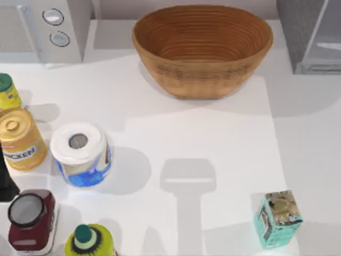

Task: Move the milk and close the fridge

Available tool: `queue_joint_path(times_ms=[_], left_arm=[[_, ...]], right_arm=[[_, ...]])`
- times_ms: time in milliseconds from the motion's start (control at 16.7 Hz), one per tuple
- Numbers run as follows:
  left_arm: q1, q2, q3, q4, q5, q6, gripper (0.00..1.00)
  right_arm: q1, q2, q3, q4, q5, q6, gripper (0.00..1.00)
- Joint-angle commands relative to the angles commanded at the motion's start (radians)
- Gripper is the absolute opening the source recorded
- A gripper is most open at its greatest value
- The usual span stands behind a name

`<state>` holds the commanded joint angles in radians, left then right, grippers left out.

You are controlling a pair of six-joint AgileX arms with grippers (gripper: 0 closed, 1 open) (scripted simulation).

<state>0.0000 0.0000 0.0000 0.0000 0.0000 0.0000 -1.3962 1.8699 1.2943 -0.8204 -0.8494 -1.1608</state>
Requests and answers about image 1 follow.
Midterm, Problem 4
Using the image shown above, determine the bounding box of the brown wooden basket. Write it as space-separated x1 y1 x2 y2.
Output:
131 4 274 100

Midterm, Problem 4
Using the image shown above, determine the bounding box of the pale microwave oven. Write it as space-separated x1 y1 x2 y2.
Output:
0 0 97 69

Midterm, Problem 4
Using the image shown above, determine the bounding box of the teal patterned box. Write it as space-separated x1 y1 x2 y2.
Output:
253 189 304 250

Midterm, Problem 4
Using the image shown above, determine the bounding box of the white paper roll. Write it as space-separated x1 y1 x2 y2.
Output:
50 122 112 188

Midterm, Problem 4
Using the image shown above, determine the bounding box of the round microwave knob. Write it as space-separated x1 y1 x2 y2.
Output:
42 8 65 26
49 30 71 48

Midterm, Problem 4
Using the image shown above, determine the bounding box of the yellow bottle with green cap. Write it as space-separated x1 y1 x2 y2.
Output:
0 73 23 110

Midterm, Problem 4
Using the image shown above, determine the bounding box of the yellow-green bottle with green cap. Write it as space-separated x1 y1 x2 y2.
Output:
64 223 116 256

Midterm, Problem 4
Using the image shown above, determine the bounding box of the golden can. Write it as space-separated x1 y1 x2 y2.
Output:
0 107 48 172

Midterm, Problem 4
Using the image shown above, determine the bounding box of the dark red jar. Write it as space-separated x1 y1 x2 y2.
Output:
7 189 59 253

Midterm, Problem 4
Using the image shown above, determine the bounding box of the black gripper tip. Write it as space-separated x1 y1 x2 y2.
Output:
0 145 20 202

